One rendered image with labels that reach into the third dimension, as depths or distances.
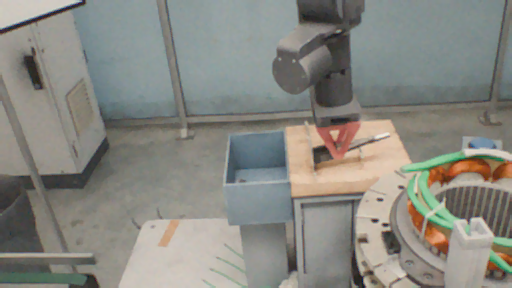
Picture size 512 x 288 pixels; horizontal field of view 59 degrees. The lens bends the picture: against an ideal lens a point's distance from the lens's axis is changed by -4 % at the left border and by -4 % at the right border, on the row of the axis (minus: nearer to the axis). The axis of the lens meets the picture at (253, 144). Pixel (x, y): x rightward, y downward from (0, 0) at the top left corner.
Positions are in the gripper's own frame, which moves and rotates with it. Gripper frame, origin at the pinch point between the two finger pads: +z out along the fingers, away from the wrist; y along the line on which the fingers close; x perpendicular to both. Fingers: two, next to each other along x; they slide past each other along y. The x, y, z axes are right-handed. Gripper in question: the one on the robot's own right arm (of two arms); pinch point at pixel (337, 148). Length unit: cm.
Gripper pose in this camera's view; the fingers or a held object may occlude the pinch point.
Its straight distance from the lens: 75.6
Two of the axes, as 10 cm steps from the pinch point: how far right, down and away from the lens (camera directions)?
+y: 0.1, 5.3, -8.5
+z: 1.5, 8.4, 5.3
